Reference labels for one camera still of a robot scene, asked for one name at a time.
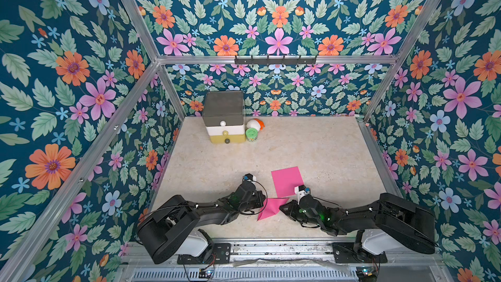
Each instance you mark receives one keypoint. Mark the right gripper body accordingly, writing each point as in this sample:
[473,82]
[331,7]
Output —
[295,207]

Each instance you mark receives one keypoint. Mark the small drawer cabinet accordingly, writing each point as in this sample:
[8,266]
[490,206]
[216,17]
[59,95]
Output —
[223,117]

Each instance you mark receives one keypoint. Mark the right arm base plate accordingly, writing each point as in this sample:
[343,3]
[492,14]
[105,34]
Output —
[353,253]

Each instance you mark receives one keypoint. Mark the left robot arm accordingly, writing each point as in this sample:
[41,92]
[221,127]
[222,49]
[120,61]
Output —
[163,231]

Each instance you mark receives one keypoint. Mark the green lidded can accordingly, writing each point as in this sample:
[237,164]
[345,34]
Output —
[251,134]

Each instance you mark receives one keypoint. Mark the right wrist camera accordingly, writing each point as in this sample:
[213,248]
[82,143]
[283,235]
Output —
[301,192]

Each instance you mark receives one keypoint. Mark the orange white plush toy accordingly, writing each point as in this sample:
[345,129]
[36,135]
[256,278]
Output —
[255,124]

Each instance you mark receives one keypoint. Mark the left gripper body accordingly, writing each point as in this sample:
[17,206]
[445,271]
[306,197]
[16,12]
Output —
[252,202]

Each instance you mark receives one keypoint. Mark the pink square paper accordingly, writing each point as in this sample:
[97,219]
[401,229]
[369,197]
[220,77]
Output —
[271,208]

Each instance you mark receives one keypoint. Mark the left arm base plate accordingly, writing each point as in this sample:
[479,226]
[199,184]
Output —
[216,254]

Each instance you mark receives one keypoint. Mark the black hook rail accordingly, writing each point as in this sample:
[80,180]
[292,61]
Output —
[275,60]

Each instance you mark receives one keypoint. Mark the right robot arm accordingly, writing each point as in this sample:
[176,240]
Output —
[406,222]

